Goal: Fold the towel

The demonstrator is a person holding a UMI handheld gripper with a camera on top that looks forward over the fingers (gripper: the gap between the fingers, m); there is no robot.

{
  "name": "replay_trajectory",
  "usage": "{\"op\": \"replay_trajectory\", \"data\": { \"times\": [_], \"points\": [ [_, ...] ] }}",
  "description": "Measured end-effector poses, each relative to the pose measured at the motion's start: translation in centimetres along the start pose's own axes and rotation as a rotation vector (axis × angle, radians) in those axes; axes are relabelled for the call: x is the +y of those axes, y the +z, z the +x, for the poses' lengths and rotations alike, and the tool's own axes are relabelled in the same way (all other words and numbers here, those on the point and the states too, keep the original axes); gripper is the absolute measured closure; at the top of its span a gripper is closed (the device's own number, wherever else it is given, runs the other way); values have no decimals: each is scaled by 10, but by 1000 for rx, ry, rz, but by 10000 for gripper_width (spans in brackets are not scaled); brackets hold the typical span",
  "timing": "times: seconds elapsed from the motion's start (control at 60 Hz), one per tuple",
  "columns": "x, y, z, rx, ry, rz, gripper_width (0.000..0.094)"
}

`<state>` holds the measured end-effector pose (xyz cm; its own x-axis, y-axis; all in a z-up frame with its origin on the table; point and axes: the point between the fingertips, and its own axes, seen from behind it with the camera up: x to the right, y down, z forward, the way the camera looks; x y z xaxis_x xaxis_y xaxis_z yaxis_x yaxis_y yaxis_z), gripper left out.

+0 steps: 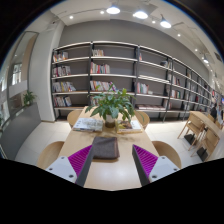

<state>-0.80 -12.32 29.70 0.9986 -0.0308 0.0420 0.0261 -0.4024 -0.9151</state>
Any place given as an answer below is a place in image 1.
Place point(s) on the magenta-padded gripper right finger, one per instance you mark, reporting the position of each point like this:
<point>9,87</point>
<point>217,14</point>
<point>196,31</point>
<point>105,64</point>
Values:
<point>161,166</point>

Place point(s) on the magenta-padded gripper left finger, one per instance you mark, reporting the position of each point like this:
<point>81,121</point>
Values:
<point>63,166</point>

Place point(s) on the zigzag-patterned grey-backed towel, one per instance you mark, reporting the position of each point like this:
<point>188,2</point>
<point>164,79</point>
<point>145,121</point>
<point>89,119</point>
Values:
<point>105,147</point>

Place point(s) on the light wooden round-backed chair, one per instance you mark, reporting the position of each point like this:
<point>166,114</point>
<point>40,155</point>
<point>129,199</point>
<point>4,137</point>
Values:
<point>144,118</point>
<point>73,117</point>
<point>50,155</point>
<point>168,153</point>

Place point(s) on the large white-covered book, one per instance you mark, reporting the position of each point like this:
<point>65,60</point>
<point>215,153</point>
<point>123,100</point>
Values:
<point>87,124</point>

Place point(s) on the yellow-edged picture book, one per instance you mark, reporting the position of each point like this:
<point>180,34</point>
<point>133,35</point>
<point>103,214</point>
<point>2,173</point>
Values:
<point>130,126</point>

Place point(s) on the wooden slatted side chair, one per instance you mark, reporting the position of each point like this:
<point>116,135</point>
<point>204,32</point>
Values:
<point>210,140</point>
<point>193,125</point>

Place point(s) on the wooden side table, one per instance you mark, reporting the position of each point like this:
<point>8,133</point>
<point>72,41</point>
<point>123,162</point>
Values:
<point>206,118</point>

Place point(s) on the person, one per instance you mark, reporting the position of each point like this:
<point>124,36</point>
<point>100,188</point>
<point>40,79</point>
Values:
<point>214,111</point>

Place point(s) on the small green background plant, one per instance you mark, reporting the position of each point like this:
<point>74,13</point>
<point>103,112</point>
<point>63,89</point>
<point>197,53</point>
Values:
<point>28,98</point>

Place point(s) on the green potted plant white pot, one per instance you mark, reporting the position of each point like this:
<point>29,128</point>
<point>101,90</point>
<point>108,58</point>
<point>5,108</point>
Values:
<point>111,105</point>

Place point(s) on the grey shelf unit with books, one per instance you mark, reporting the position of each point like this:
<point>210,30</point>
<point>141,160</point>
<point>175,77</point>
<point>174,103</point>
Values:
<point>73,66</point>

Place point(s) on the ceiling lights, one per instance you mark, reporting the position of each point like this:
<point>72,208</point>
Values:
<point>140,14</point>

